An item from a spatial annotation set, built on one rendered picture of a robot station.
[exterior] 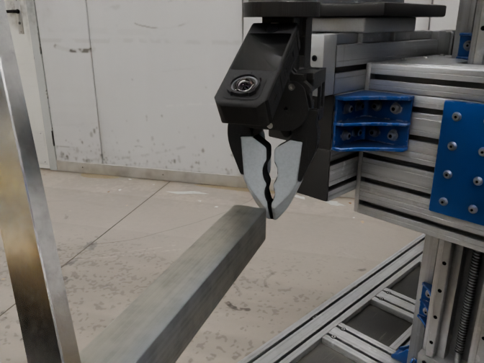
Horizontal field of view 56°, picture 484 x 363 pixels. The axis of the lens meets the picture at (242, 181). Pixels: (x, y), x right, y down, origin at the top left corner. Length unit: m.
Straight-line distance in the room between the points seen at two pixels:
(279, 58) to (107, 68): 2.76
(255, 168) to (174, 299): 0.22
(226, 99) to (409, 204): 0.51
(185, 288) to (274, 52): 0.21
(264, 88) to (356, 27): 0.45
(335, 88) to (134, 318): 0.55
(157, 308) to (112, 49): 2.87
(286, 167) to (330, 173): 0.33
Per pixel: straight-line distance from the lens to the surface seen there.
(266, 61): 0.39
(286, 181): 0.45
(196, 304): 0.29
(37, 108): 3.50
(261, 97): 0.36
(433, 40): 1.03
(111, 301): 1.88
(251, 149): 0.45
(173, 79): 2.93
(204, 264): 0.31
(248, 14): 0.44
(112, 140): 3.21
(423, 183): 0.79
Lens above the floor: 1.01
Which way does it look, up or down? 19 degrees down
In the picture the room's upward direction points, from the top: straight up
